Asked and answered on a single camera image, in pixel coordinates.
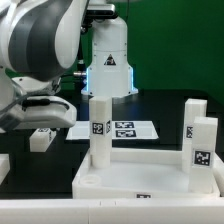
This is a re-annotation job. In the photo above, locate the black cable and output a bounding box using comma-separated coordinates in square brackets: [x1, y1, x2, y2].
[59, 71, 88, 81]

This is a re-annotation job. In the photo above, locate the white front wall bar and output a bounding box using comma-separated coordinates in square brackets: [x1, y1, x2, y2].
[0, 198, 224, 224]

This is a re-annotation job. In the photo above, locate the white block far left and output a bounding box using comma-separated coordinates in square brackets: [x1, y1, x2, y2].
[0, 154, 10, 184]

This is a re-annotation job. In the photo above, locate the white desk top tray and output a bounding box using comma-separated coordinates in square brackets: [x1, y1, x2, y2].
[72, 148, 220, 199]

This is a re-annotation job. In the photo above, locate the white marker base plate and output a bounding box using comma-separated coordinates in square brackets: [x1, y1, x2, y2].
[66, 121, 158, 140]

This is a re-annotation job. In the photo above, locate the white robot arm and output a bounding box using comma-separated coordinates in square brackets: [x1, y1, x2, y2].
[0, 0, 137, 133]

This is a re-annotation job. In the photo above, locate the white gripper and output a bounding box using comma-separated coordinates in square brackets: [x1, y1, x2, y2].
[0, 96, 77, 131]

